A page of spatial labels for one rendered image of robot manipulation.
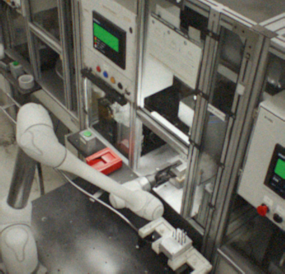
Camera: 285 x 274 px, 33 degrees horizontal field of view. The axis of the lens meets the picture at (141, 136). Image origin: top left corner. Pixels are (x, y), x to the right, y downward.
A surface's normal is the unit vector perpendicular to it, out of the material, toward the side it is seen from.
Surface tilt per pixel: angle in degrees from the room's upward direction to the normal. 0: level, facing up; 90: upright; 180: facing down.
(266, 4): 0
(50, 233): 0
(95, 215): 0
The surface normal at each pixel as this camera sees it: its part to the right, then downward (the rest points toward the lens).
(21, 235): 0.01, -0.66
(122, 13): -0.77, 0.40
